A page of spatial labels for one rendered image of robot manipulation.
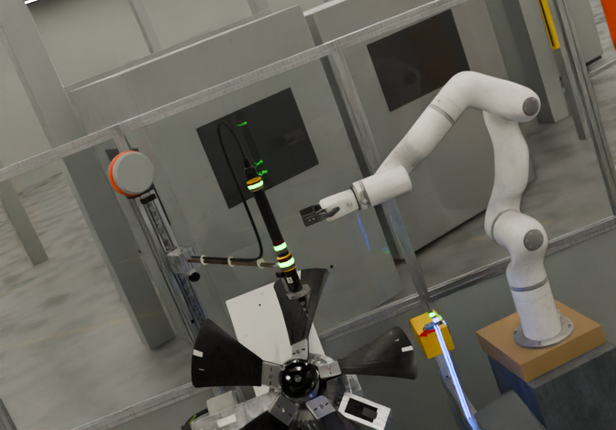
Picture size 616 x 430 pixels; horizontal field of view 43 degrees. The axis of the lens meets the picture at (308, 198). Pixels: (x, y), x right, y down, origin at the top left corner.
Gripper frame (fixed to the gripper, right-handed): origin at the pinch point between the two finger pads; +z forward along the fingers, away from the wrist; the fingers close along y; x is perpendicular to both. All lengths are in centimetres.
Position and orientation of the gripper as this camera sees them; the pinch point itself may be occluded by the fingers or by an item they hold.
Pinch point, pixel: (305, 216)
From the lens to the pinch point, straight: 224.3
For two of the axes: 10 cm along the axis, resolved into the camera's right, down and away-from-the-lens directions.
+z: -9.3, 3.6, -0.2
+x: -3.5, -9.1, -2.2
